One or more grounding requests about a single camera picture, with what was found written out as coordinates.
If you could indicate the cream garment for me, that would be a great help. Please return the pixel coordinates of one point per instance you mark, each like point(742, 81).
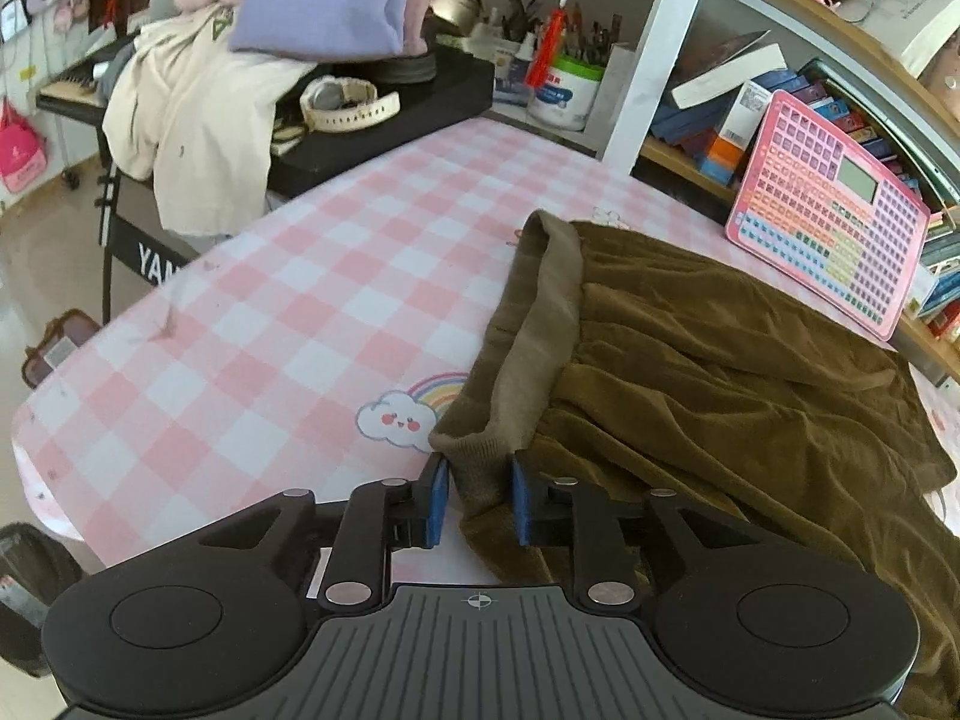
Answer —
point(202, 135)

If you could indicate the pens in holder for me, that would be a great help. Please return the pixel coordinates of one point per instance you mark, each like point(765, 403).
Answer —
point(585, 37)

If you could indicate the dark waste bin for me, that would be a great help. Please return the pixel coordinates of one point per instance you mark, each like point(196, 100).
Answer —
point(34, 600)

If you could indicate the digital piano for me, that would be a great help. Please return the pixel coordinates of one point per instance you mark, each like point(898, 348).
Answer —
point(75, 86)

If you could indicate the gold round tin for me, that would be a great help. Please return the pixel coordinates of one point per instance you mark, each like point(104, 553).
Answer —
point(454, 7)

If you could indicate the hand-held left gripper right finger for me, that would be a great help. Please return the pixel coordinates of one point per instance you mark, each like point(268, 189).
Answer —
point(523, 502)

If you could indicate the white jar green lid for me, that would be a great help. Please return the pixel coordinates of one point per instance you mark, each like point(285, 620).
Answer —
point(562, 97)

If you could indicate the black keyboard case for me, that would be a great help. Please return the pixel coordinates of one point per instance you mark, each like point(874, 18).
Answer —
point(420, 101)

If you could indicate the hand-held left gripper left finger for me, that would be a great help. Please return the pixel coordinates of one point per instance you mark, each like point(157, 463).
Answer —
point(435, 502)

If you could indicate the black keyboard stand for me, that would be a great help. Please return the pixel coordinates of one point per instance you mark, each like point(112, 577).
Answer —
point(142, 255)

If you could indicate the white leaning book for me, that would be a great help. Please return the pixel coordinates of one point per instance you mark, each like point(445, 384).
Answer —
point(727, 75)

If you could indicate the purple folded cloth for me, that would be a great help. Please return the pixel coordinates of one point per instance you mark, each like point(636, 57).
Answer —
point(330, 0)

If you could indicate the brown pants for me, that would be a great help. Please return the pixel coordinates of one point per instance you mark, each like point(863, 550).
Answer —
point(712, 390)

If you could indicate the thick white book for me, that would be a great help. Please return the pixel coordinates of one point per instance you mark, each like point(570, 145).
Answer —
point(907, 15)

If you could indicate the pink checked desk mat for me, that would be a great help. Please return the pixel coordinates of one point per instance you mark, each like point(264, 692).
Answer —
point(300, 300)

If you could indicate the white metal bookshelf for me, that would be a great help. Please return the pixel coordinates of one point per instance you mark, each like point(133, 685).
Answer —
point(658, 37)

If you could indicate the row of colourful books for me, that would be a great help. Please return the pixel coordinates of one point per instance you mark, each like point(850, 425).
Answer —
point(937, 240)

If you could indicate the pink toy learning tablet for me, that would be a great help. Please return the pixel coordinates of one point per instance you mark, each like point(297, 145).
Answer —
point(825, 225)

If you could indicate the pink backpack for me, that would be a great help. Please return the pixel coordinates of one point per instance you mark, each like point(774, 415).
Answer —
point(19, 154)

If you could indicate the brown bag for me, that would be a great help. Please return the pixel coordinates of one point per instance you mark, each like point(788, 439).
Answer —
point(60, 349)

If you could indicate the white orange product box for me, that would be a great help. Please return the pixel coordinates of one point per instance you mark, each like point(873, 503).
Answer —
point(739, 120)

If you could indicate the white wristwatch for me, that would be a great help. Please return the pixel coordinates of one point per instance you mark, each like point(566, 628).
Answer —
point(337, 101)

